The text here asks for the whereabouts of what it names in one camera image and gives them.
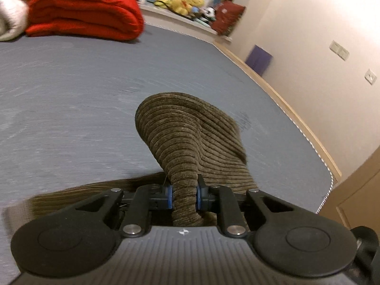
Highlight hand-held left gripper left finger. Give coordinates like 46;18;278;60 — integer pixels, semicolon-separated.
74;184;173;238

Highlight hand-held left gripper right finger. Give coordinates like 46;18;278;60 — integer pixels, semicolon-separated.
196;174;294;238

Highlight brown corduroy pants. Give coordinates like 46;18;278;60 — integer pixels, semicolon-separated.
4;93;259;229

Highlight grey bed mattress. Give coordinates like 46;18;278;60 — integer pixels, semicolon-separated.
0;24;333;285

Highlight purple box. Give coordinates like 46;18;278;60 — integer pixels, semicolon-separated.
246;45;273;76

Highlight wooden door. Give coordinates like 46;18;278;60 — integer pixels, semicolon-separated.
318;142;380;233

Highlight red bag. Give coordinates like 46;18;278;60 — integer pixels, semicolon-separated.
212;0;246;36

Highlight red folded blanket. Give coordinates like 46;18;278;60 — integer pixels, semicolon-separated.
25;0;145;41

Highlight white fluffy folded blanket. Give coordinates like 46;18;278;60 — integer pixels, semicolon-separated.
0;0;48;41

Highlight wooden bed side rail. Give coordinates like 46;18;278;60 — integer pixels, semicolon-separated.
213;41;342;182

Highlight black strap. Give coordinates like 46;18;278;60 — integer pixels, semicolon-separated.
351;226;380;285

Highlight double wall switch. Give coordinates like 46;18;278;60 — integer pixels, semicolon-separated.
329;40;350;62

